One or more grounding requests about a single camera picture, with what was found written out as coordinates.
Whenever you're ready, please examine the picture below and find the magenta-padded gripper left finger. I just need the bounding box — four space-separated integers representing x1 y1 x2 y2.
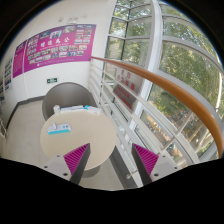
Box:
42 142 92 186

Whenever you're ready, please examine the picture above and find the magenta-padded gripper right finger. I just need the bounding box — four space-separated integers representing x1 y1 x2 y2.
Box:
131 143 183 186

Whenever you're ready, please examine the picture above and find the grey round-backed chair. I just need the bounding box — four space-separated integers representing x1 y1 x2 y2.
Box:
41 82 98 122

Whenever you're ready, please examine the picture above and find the grey danger sign, red text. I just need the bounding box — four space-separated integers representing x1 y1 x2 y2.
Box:
112 65 145 112

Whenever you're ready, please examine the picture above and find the white railing with wooden handrail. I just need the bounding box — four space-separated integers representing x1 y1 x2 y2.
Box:
87 55 224 188

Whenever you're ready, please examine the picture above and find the white lattice railing, wooden top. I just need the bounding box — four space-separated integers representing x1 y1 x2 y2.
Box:
0 116 8 140

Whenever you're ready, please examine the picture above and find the white photo wall poster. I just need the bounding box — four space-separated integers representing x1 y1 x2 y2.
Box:
0 77 6 103
3 57 14 92

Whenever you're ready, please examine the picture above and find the white-framed glass window wall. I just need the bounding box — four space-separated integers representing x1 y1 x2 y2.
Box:
104 0 224 163

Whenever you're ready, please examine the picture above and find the large magenta wall poster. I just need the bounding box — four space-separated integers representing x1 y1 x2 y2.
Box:
23 23 98 74

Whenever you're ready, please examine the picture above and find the narrow magenta wall poster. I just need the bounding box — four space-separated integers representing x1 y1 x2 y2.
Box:
12 40 28 79

